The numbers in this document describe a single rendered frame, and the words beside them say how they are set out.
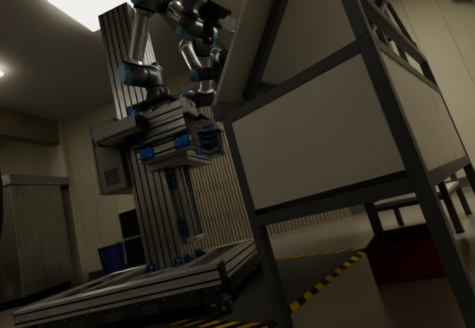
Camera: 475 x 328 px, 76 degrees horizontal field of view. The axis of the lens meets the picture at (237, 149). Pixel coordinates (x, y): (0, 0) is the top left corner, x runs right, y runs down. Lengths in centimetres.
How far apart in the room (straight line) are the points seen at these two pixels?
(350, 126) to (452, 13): 450
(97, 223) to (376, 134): 543
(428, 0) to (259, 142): 453
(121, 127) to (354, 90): 123
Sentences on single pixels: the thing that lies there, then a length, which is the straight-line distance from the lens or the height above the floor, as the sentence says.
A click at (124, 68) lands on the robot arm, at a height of 133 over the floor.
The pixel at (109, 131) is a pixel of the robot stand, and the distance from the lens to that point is 179.
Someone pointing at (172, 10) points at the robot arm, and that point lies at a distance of 182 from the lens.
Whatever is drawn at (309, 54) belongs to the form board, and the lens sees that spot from 164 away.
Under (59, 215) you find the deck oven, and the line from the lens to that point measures 583.
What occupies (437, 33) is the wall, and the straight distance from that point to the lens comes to 518.
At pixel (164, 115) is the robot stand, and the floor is 105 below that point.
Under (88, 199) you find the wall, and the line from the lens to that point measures 607.
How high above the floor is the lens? 43
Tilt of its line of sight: 11 degrees up
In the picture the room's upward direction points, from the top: 15 degrees counter-clockwise
